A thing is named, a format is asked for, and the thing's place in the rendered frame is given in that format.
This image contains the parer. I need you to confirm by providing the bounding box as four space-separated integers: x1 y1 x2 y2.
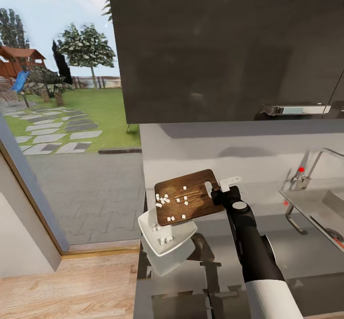
311 217 344 249

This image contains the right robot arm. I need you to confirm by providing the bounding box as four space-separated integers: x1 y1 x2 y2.
211 175 303 319

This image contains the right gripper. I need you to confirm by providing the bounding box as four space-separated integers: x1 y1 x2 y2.
211 186 241 205

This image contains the bowl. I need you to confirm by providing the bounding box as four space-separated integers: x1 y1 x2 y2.
138 207 198 257

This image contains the cutting board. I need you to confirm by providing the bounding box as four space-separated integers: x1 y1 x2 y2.
154 169 225 227

